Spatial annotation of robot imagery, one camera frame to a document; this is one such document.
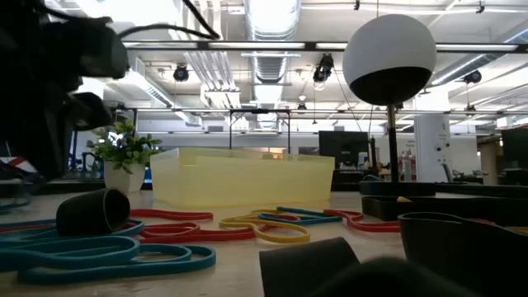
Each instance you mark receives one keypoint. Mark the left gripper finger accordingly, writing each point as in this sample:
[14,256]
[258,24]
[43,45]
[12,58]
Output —
[45,156]

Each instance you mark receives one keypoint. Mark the black wide rubber band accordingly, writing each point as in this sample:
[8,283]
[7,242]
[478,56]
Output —
[433,208]
[462,255]
[86,212]

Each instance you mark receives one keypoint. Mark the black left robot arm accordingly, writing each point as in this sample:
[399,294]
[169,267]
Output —
[16,41]

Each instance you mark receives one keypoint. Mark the yellow translucent plastic bin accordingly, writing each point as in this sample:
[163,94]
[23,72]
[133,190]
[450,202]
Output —
[247,181]

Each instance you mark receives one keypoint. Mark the black rubber strip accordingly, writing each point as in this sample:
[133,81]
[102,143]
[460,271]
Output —
[305,268]

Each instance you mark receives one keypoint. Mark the red and black device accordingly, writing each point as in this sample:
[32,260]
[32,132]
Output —
[18,163]

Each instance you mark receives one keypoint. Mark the green plant in white pot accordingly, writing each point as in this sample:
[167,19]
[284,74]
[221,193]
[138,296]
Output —
[123,148]

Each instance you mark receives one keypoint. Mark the black spotlight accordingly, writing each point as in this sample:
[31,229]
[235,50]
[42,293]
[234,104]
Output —
[473,77]
[180,74]
[323,68]

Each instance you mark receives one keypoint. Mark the black bar with light strips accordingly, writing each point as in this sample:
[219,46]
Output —
[310,45]

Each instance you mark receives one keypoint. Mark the black monitor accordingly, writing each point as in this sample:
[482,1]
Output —
[342,148]
[515,148]

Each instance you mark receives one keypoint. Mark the white globe table lamp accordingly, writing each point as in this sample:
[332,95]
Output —
[387,41]

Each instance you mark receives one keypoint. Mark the white column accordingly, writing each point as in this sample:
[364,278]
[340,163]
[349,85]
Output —
[429,144]

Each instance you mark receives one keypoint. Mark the grey office chair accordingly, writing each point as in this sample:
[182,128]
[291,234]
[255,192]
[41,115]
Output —
[447,171]

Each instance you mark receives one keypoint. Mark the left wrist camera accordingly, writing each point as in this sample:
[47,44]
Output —
[90,49]

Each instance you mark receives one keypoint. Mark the black metal workstation frame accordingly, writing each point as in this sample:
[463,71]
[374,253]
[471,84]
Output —
[260,111]

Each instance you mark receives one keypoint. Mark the black aluminium table frame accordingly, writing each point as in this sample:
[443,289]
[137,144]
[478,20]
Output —
[474,190]

